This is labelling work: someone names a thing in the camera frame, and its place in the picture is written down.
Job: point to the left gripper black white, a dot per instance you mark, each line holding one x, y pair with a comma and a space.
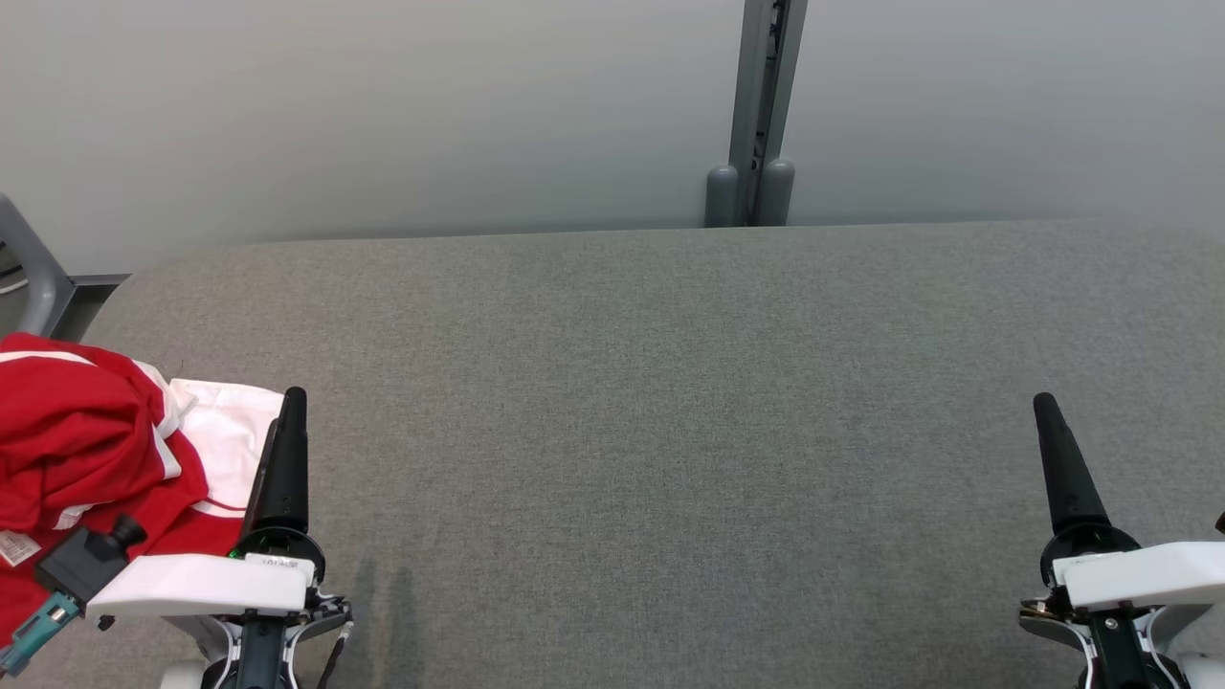
201, 584

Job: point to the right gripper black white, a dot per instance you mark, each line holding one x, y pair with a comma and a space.
1139, 574

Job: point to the red white jersey with tag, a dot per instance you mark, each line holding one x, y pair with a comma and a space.
225, 431

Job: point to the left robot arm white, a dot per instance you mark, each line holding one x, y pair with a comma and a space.
189, 676

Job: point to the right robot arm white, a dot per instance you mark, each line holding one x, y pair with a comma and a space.
1206, 675

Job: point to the left wrist camera black teal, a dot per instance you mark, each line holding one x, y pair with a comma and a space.
81, 565

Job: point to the grey metal frame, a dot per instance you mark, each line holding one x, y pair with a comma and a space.
38, 277

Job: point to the grey metal post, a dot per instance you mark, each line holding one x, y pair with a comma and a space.
756, 115

